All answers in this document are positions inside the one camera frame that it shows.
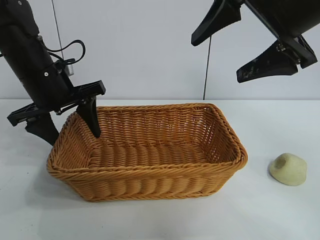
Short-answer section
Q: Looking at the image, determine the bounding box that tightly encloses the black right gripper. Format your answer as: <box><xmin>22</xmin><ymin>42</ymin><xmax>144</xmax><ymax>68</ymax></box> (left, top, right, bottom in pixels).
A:
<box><xmin>190</xmin><ymin>0</ymin><xmax>320</xmax><ymax>84</ymax></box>

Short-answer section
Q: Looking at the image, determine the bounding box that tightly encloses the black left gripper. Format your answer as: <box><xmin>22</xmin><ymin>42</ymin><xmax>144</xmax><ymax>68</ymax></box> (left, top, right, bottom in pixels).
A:
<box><xmin>0</xmin><ymin>23</ymin><xmax>106</xmax><ymax>147</ymax></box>

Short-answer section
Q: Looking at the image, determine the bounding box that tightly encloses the brown woven wicker basket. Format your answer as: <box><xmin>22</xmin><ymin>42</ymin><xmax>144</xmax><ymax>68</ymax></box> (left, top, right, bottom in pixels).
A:
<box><xmin>46</xmin><ymin>102</ymin><xmax>249</xmax><ymax>203</ymax></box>

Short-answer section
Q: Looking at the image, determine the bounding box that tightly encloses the pale yellow egg yolk pastry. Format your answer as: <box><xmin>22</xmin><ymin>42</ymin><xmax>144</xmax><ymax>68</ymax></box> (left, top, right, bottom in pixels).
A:
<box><xmin>268</xmin><ymin>152</ymin><xmax>308</xmax><ymax>187</ymax></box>

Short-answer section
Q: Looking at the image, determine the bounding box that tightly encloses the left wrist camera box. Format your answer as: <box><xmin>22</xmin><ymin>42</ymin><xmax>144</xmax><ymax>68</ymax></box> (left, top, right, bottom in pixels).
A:
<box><xmin>53</xmin><ymin>58</ymin><xmax>76</xmax><ymax>77</ymax></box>

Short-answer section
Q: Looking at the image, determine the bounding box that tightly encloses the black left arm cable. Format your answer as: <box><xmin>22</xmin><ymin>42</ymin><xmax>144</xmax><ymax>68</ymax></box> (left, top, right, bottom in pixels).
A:
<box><xmin>48</xmin><ymin>39</ymin><xmax>87</xmax><ymax>66</ymax></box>

